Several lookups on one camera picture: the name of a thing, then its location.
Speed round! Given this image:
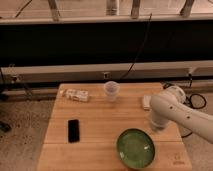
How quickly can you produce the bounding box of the green ceramic bowl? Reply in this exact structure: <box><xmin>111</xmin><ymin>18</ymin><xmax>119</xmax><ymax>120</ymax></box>
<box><xmin>116</xmin><ymin>128</ymin><xmax>155</xmax><ymax>170</ymax></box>

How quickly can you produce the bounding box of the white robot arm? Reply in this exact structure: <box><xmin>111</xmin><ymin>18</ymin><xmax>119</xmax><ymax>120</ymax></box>
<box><xmin>150</xmin><ymin>86</ymin><xmax>213</xmax><ymax>144</ymax></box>

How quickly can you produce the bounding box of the clear plastic cup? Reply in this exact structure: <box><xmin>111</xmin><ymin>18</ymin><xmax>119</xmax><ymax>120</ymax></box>
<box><xmin>104</xmin><ymin>81</ymin><xmax>120</xmax><ymax>102</ymax></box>

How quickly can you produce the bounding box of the white crumpled packet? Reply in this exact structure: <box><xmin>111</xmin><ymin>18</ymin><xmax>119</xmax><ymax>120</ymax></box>
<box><xmin>62</xmin><ymin>89</ymin><xmax>89</xmax><ymax>102</ymax></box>

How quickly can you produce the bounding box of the small white box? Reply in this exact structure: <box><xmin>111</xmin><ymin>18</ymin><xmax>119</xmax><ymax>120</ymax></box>
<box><xmin>142</xmin><ymin>95</ymin><xmax>151</xmax><ymax>110</ymax></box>

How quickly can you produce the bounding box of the black smartphone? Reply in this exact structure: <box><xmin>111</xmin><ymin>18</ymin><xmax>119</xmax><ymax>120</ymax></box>
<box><xmin>68</xmin><ymin>120</ymin><xmax>80</xmax><ymax>143</ymax></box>

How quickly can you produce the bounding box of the long grey metal rail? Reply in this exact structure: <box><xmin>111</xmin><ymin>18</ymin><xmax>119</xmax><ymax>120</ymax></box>
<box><xmin>2</xmin><ymin>60</ymin><xmax>213</xmax><ymax>83</ymax></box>

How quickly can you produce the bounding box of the black hanging cable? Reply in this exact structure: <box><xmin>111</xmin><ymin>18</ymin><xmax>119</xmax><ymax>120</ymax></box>
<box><xmin>118</xmin><ymin>12</ymin><xmax>153</xmax><ymax>82</ymax></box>

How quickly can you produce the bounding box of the black floor cable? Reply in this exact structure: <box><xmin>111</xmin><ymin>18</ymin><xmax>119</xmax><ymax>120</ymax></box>
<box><xmin>162</xmin><ymin>73</ymin><xmax>208</xmax><ymax>139</ymax></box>

